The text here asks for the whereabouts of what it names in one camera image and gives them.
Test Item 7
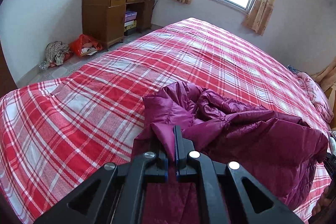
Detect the person's right hand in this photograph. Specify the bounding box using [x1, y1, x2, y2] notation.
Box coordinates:
[312, 184, 336, 217]

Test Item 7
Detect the bed with red plaid sheet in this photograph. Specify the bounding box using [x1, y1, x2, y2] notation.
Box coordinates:
[0, 17, 336, 224]

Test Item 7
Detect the pink quilt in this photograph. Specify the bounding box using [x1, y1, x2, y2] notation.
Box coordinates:
[297, 72, 334, 123]

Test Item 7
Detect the wooden headboard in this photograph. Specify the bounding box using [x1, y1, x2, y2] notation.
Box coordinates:
[324, 87, 336, 107]

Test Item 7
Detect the brown wooden desk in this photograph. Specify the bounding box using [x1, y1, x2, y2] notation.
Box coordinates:
[80, 0, 158, 51]

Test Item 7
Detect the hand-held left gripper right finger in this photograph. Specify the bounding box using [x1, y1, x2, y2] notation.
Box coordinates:
[173, 126, 305, 224]

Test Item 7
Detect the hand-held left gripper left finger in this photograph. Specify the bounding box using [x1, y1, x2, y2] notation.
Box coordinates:
[33, 135, 168, 224]

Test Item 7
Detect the grey crumpled cloth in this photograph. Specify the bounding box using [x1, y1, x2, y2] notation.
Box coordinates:
[45, 41, 71, 66]

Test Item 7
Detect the magenta quilted down jacket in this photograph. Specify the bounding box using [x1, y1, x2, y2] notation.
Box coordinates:
[131, 81, 330, 224]

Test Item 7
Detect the red plastic bag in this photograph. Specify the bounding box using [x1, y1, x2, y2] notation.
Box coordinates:
[69, 34, 103, 57]

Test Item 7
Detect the brown wooden door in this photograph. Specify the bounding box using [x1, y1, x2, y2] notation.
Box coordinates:
[0, 46, 17, 97]

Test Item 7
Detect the black and yellow box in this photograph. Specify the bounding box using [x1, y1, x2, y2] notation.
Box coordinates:
[124, 25, 137, 37]

